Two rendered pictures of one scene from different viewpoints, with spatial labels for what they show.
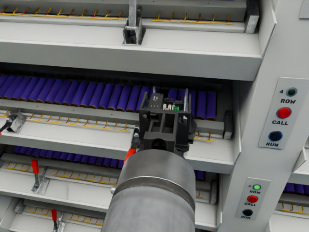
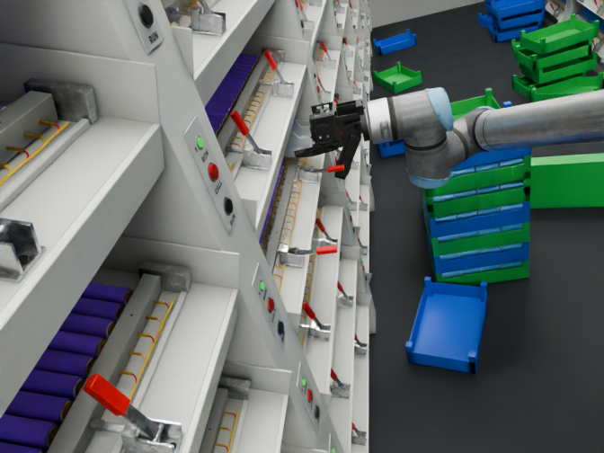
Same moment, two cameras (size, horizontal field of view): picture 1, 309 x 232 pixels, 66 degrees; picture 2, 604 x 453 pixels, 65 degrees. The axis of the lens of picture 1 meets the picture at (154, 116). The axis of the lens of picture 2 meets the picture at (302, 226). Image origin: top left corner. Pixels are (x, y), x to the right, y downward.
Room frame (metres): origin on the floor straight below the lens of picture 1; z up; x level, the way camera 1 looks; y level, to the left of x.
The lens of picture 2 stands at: (0.30, 0.93, 1.25)
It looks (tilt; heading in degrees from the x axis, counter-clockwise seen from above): 35 degrees down; 277
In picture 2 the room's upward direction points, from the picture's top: 18 degrees counter-clockwise
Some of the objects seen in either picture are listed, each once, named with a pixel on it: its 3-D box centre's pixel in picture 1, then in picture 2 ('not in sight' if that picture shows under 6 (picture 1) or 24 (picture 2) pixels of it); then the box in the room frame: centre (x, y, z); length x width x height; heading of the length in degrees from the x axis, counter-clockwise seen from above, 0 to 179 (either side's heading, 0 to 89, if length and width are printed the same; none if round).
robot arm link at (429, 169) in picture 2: not in sight; (430, 156); (0.08, 0.00, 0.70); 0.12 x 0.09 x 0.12; 26
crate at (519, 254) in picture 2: not in sight; (474, 239); (-0.11, -0.35, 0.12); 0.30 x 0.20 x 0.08; 173
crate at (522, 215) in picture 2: not in sight; (471, 202); (-0.11, -0.35, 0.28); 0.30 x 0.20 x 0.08; 173
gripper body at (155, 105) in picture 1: (163, 137); (339, 126); (0.26, -0.01, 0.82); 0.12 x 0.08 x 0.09; 172
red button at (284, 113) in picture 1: (283, 112); not in sight; (0.29, -0.19, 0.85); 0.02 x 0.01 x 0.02; 79
